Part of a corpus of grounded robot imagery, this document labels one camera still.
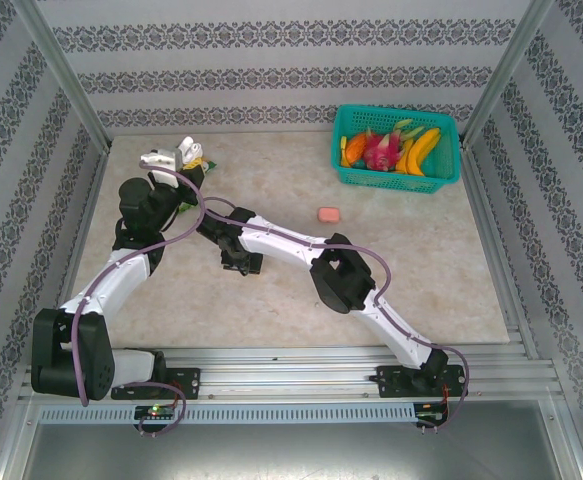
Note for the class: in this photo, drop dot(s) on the grey metal panel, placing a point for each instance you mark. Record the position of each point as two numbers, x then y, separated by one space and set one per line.
291 452

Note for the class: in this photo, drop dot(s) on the small circuit board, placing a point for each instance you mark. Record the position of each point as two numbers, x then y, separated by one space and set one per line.
155 411
433 412

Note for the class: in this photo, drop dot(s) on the aluminium frame post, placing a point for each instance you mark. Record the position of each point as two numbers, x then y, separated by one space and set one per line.
508 75
61 75

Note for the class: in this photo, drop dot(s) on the left small circuit board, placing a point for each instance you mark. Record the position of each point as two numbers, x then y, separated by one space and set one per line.
155 411

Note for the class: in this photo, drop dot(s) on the teal plastic basket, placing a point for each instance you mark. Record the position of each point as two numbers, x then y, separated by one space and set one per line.
441 150

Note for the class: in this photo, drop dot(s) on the small yellow toy fruit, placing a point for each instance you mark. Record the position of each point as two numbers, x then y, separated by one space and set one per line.
343 152

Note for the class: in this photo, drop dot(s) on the aluminium frame side rail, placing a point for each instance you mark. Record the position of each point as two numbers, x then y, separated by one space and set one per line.
496 250
88 210

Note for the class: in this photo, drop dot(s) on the aluminium mounting rail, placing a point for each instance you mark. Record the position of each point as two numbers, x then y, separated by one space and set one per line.
291 372

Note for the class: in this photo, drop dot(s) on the right small circuit board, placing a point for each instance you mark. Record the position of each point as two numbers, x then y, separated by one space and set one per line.
433 412

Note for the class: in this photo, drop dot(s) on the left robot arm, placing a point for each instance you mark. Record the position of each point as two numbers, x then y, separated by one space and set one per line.
111 280

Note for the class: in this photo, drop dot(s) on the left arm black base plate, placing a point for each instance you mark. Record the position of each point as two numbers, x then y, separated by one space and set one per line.
186 382

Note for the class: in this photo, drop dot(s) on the yellow toy banana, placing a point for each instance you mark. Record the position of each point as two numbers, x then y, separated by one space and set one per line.
418 152

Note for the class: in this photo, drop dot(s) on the orange toy fruit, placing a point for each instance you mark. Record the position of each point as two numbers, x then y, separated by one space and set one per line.
357 147

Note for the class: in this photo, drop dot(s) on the pink earbud charging case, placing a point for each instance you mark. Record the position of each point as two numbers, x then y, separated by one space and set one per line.
329 215

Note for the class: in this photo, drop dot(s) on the pink toy dragon fruit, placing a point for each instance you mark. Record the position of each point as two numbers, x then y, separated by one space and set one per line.
378 150

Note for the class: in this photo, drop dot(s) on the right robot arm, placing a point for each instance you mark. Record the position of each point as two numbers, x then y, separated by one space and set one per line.
291 245

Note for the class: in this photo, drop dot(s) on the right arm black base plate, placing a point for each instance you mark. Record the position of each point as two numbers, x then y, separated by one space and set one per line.
391 382

